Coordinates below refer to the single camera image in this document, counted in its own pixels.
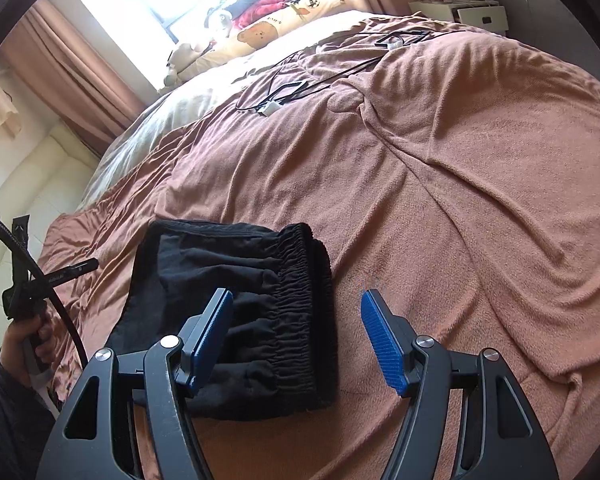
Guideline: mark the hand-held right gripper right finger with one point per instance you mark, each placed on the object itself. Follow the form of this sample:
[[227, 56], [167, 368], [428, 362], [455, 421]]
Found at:
[[380, 340]]

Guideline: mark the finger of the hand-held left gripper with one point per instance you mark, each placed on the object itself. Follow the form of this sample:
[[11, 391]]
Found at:
[[75, 269]]

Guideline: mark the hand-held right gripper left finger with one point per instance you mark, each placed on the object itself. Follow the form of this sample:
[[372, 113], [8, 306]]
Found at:
[[212, 325]]

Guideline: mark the black pants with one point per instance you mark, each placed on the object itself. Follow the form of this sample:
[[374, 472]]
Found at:
[[260, 280]]

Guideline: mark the person's left forearm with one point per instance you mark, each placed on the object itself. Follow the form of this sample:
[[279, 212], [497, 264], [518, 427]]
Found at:
[[5, 420]]

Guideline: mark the person's left hand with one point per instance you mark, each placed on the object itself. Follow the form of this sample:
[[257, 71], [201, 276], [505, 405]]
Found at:
[[15, 340]]

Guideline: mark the white padded headboard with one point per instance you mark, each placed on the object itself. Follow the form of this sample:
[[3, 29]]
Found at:
[[35, 170]]

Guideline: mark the brown blanket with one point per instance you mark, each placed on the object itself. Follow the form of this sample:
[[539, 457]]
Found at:
[[430, 185]]

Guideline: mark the cream plush toy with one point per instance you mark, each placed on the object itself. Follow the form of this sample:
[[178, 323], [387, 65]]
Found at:
[[180, 60]]

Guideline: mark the bear print pillow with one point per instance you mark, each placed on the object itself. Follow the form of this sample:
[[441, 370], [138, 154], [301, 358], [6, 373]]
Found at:
[[260, 32]]

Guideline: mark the red cloth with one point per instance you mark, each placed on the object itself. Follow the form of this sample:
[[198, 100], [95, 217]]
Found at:
[[260, 10]]

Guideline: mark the white nightstand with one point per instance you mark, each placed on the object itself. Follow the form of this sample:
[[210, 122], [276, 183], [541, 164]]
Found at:
[[480, 12]]

